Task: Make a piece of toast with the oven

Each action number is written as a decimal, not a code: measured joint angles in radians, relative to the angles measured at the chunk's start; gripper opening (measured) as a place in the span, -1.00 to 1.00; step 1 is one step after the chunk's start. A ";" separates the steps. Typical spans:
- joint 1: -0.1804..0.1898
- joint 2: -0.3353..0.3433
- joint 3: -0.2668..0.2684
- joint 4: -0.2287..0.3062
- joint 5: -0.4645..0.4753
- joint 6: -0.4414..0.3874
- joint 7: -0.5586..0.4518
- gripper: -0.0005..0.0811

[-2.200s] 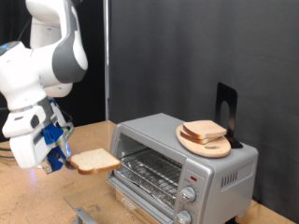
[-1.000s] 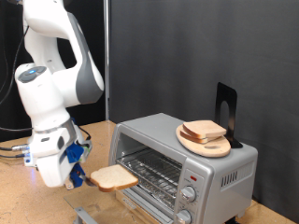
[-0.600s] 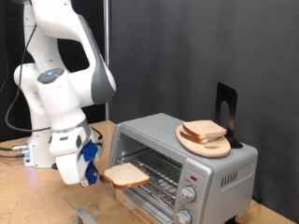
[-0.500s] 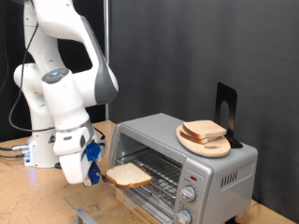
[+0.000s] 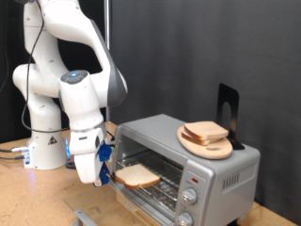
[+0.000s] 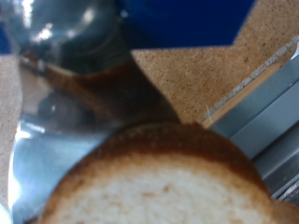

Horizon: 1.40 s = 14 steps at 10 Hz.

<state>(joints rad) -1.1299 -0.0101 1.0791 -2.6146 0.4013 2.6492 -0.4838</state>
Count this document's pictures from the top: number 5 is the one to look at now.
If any round wooden cutting board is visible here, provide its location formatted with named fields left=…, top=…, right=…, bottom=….
left=176, top=125, right=233, bottom=160

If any white bread slice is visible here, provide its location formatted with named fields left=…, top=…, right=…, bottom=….
left=181, top=131, right=222, bottom=146
left=114, top=163, right=162, bottom=190
left=183, top=121, right=230, bottom=141

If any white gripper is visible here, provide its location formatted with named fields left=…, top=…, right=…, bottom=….
left=73, top=147, right=104, bottom=188

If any black base cable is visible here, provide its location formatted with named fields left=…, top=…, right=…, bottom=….
left=0, top=145, right=31, bottom=153
left=0, top=153, right=27, bottom=161

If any silver oven knob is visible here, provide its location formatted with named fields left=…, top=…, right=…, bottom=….
left=182, top=187, right=198, bottom=205
left=177, top=211, right=195, bottom=226

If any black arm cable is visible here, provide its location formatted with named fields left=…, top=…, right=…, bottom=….
left=21, top=18, right=71, bottom=134

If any wire oven rack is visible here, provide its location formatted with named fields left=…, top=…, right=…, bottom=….
left=117, top=150, right=184, bottom=211

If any vertical metal pole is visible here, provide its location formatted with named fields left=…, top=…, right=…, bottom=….
left=103, top=0, right=112, bottom=122

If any black metal bookend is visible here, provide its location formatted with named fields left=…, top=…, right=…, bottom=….
left=215, top=82, right=246, bottom=151

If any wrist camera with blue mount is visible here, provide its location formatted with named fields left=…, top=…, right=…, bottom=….
left=97, top=142, right=116, bottom=163

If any silver toaster oven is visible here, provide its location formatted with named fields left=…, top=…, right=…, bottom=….
left=107, top=113, right=261, bottom=226

